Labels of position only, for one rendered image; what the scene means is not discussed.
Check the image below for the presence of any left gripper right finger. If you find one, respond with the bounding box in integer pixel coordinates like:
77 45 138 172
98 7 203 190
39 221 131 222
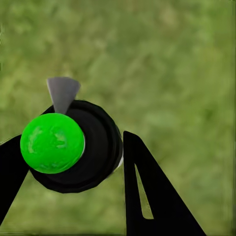
122 131 206 236

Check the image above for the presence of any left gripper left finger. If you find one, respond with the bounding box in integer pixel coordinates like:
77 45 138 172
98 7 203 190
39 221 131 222
0 134 29 225

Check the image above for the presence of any pesticide atomizer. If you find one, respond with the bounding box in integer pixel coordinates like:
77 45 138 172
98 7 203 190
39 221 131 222
21 77 123 193

